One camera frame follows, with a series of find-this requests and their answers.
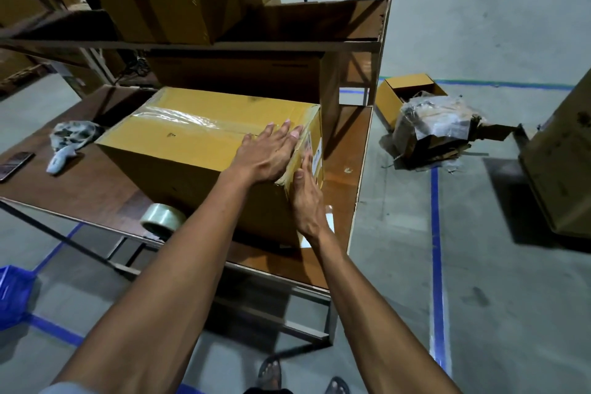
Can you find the person's left hand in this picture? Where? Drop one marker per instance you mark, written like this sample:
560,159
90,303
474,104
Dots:
264,158

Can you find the person's right hand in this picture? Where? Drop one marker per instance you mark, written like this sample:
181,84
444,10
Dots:
307,204

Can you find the person's right thumb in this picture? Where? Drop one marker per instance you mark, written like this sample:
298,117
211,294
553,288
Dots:
298,180

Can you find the person's left middle finger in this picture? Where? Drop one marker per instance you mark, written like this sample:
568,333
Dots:
283,133

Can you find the person's left little finger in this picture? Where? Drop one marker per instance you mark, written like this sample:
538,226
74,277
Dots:
246,140

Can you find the taped yellow cardboard box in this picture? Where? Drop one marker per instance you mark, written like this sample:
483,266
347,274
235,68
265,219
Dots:
194,149

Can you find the person's left forearm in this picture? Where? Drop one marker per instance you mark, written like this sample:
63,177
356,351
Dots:
175,278

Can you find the person's right forearm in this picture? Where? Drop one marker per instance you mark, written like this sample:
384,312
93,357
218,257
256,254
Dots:
369,315

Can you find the white paper sheet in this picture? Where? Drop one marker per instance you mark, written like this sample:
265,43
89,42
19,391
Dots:
328,222

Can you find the brown shelf rack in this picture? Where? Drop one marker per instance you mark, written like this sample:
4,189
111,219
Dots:
323,45

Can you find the small open cardboard box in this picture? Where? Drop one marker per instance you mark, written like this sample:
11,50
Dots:
392,100

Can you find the clear packing tape roll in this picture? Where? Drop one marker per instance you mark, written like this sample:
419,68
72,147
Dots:
161,219

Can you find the crumpled plastic-wrapped cardboard pile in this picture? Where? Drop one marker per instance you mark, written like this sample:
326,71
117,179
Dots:
436,128

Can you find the brown wooden work table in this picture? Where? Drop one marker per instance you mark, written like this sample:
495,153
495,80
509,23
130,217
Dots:
92,195

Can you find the grey crumpled cloth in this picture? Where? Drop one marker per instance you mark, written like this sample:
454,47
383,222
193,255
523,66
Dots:
71,139

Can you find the person's left sandal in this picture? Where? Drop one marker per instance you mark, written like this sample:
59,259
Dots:
269,373

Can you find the person's sandal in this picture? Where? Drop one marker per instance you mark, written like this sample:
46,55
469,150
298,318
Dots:
269,373
337,387

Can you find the person's right sandal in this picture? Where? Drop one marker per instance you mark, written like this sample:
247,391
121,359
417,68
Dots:
337,387

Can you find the dark smartphone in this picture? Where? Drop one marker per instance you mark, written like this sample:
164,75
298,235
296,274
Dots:
14,166

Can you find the big worn cardboard box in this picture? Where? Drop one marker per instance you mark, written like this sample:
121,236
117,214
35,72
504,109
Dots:
561,163

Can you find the blue plastic crate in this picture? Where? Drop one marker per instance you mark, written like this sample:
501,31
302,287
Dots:
14,296

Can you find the light blue shirt sleeve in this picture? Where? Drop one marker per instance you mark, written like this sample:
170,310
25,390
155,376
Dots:
69,389

